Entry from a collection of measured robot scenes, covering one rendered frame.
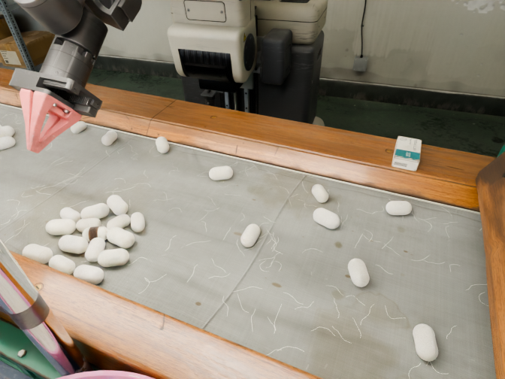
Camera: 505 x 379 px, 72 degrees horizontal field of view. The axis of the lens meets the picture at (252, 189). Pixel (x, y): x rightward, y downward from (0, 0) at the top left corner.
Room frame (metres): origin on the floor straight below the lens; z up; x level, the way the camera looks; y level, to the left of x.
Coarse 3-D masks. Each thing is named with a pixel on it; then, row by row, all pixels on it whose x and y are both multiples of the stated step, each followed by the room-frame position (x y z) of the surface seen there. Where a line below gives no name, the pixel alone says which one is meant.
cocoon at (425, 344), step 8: (416, 328) 0.17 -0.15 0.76; (424, 328) 0.17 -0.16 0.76; (416, 336) 0.16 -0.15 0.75; (424, 336) 0.16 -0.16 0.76; (432, 336) 0.16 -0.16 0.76; (416, 344) 0.16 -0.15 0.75; (424, 344) 0.15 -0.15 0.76; (432, 344) 0.15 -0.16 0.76; (416, 352) 0.15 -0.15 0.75; (424, 352) 0.15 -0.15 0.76; (432, 352) 0.15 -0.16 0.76; (432, 360) 0.14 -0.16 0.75
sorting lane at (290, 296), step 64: (0, 192) 0.41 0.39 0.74; (64, 192) 0.41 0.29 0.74; (128, 192) 0.40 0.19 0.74; (192, 192) 0.40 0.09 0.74; (256, 192) 0.40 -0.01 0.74; (384, 192) 0.39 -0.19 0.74; (192, 256) 0.28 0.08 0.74; (256, 256) 0.27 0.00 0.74; (320, 256) 0.27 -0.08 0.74; (384, 256) 0.27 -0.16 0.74; (448, 256) 0.27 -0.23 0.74; (192, 320) 0.19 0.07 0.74; (256, 320) 0.19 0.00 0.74; (320, 320) 0.19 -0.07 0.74; (384, 320) 0.19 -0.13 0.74; (448, 320) 0.18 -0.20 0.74
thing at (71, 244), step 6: (60, 240) 0.29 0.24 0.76; (66, 240) 0.29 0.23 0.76; (72, 240) 0.29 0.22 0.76; (78, 240) 0.29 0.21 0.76; (84, 240) 0.29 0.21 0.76; (60, 246) 0.29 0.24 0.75; (66, 246) 0.28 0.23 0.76; (72, 246) 0.28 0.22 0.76; (78, 246) 0.28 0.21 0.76; (84, 246) 0.29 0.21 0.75; (72, 252) 0.28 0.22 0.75; (78, 252) 0.28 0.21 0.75
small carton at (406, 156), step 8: (400, 136) 0.47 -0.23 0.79; (400, 144) 0.45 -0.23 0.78; (408, 144) 0.45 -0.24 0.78; (416, 144) 0.44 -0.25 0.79; (400, 152) 0.43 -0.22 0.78; (408, 152) 0.43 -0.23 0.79; (416, 152) 0.42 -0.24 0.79; (392, 160) 0.43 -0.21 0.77; (400, 160) 0.41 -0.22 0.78; (408, 160) 0.41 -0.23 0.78; (416, 160) 0.41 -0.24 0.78; (408, 168) 0.41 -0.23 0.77; (416, 168) 0.40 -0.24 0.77
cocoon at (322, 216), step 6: (318, 210) 0.33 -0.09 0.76; (324, 210) 0.33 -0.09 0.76; (318, 216) 0.33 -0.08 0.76; (324, 216) 0.32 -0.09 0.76; (330, 216) 0.32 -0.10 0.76; (336, 216) 0.32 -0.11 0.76; (318, 222) 0.32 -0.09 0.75; (324, 222) 0.32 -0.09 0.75; (330, 222) 0.31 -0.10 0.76; (336, 222) 0.31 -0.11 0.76; (330, 228) 0.31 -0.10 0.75
